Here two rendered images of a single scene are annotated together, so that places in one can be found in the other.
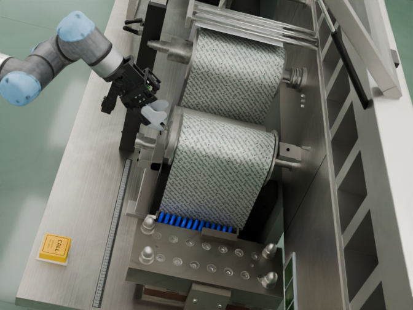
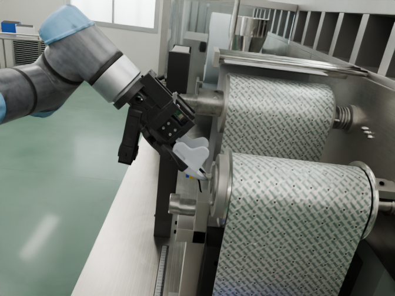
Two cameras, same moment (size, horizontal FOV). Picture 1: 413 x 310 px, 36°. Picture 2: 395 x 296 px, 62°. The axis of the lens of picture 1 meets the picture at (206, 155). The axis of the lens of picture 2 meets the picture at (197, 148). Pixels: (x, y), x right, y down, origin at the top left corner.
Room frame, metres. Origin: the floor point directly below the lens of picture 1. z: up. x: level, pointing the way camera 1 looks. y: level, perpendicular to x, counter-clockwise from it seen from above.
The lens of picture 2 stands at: (0.66, 0.08, 1.55)
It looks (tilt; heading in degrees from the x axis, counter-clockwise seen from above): 23 degrees down; 7
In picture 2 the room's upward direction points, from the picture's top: 8 degrees clockwise
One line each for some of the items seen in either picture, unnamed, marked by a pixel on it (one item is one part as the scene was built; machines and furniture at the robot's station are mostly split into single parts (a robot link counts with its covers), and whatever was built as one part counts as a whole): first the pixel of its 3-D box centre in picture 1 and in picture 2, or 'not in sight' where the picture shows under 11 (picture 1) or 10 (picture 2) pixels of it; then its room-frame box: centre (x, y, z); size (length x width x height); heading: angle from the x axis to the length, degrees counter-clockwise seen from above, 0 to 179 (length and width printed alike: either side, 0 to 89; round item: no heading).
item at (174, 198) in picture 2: (139, 140); (174, 203); (1.21, 0.18, 1.18); 0.04 x 0.02 x 0.04; 9
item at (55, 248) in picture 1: (55, 247); not in sight; (0.99, 0.30, 0.91); 0.07 x 0.07 x 0.02; 9
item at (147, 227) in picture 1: (149, 223); not in sight; (1.06, 0.08, 1.05); 0.04 x 0.04 x 0.04
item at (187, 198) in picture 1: (205, 206); (277, 286); (1.15, -0.04, 1.08); 0.23 x 0.01 x 0.18; 99
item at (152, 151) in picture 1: (145, 175); (186, 254); (1.22, 0.14, 1.05); 0.06 x 0.05 x 0.31; 99
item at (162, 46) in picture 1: (158, 45); (184, 99); (1.42, 0.22, 1.33); 0.06 x 0.03 x 0.03; 99
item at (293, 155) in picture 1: (289, 152); (383, 187); (1.24, -0.20, 1.28); 0.06 x 0.05 x 0.02; 99
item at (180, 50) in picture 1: (179, 50); (209, 102); (1.43, 0.16, 1.33); 0.06 x 0.06 x 0.06; 9
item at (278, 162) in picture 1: (283, 160); (374, 202); (1.23, -0.19, 1.25); 0.07 x 0.04 x 0.04; 99
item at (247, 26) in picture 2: not in sight; (248, 26); (1.92, 0.10, 1.50); 0.14 x 0.14 x 0.06
